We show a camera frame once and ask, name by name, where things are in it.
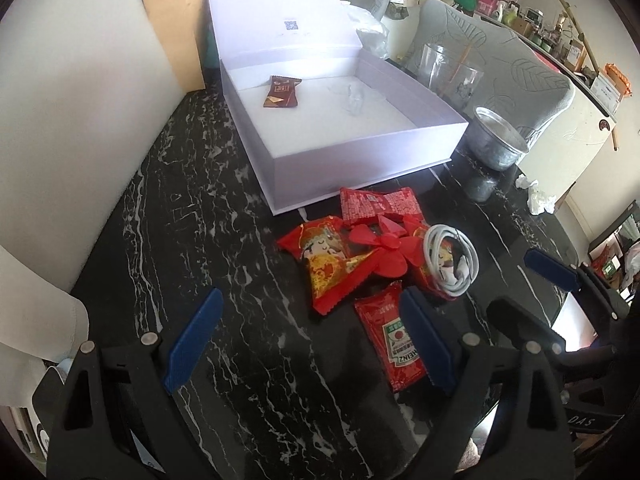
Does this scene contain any white cable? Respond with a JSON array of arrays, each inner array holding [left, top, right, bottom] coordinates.
[[422, 223, 481, 297]]

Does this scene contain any red cartoon snack bag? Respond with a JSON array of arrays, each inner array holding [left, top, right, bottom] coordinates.
[[277, 216, 382, 315], [404, 217, 458, 301]]

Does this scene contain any red ketchup sachet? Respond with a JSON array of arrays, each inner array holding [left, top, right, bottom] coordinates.
[[354, 282, 426, 392]]

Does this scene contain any red plastic propeller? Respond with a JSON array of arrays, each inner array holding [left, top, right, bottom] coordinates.
[[348, 214, 425, 278]]

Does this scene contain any red text snack packet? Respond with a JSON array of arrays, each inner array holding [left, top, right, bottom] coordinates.
[[340, 188, 424, 226]]

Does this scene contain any clear acrylic stand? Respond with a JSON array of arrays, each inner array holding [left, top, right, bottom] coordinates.
[[329, 81, 374, 116]]

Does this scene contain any brown chocolate packet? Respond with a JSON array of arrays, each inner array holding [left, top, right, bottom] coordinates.
[[264, 75, 302, 108]]

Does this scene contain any crumpled white tissue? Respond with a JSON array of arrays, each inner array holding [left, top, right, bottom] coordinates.
[[515, 174, 556, 216]]

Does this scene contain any white paper roll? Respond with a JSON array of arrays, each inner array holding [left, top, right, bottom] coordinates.
[[0, 248, 89, 362]]

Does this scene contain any metal bowl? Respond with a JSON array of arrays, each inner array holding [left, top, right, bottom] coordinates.
[[464, 106, 529, 172]]

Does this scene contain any grey leaf chair near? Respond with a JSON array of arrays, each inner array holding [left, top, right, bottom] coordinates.
[[404, 0, 576, 146]]

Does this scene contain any clear glass measuring jug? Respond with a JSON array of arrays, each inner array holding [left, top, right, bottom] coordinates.
[[416, 44, 484, 112]]

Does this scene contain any lilac gift box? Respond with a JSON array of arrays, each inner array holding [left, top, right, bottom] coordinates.
[[208, 0, 468, 214]]

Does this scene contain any white plastic bag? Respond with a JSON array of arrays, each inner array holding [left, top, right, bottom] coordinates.
[[347, 6, 390, 60]]

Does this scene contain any brown paper envelope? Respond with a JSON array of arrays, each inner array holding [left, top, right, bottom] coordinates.
[[142, 0, 206, 92]]

